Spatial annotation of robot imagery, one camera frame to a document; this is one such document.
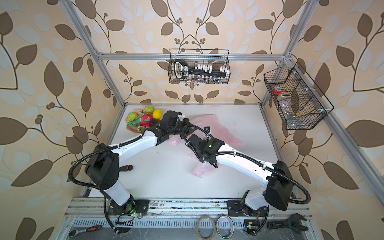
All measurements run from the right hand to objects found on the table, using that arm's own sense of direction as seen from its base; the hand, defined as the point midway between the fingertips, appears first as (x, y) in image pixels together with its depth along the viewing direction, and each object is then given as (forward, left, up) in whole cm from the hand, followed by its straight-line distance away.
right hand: (207, 149), depth 79 cm
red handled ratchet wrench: (-33, +63, -14) cm, 72 cm away
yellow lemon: (+31, +32, -5) cm, 45 cm away
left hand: (+10, +3, +8) cm, 13 cm away
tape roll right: (-33, -2, -10) cm, 34 cm away
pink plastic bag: (+25, -4, -11) cm, 27 cm away
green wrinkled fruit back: (+36, +39, -5) cm, 53 cm away
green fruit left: (+30, +50, -6) cm, 59 cm away
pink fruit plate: (+24, +49, -11) cm, 56 cm away
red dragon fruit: (+26, +40, -6) cm, 49 cm away
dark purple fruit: (+25, +34, -7) cm, 43 cm away
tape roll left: (-32, +6, -15) cm, 36 cm away
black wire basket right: (+14, -47, +19) cm, 52 cm away
